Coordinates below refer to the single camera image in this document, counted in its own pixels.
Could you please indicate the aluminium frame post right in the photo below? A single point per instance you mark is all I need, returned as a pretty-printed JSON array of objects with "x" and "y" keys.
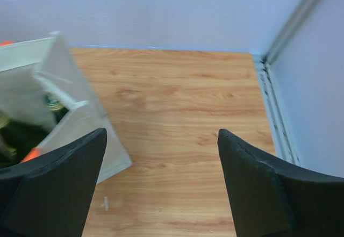
[{"x": 289, "y": 30}]

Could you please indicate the green glass bottle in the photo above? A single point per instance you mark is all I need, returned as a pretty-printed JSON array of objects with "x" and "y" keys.
[{"x": 55, "y": 106}]

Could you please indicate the white canvas tote bag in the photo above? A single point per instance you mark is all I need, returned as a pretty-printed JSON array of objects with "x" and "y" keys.
[{"x": 29, "y": 70}]

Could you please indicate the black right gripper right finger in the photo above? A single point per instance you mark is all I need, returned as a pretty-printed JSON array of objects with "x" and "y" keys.
[{"x": 272, "y": 197}]

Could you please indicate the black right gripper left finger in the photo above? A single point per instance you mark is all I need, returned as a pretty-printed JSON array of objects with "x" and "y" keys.
[{"x": 51, "y": 194}]

